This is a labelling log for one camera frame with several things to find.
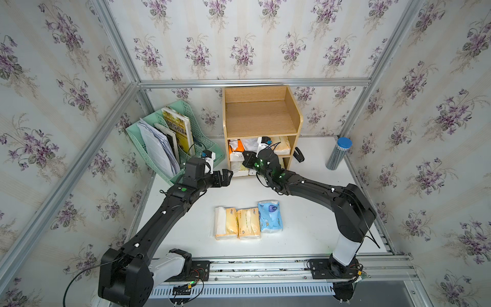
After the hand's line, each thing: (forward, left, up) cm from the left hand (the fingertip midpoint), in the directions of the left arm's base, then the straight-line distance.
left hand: (226, 174), depth 80 cm
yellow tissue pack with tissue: (-17, +1, -14) cm, 22 cm away
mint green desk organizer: (+34, +18, -18) cm, 43 cm away
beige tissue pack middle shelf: (+14, -26, +1) cm, 30 cm away
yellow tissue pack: (-16, -9, -14) cm, 23 cm away
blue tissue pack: (-12, -20, -16) cm, 28 cm away
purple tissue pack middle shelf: (+12, -11, +5) cm, 17 cm away
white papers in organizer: (+10, +29, +4) cm, 31 cm away
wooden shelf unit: (+28, -16, +12) cm, 34 cm away
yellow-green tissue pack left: (+11, -5, -12) cm, 17 cm away
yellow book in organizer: (+27, +24, +3) cm, 36 cm away
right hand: (+9, -7, +3) cm, 12 cm away
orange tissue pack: (+12, -4, +5) cm, 13 cm away
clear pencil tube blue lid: (+16, -55, -5) cm, 58 cm away
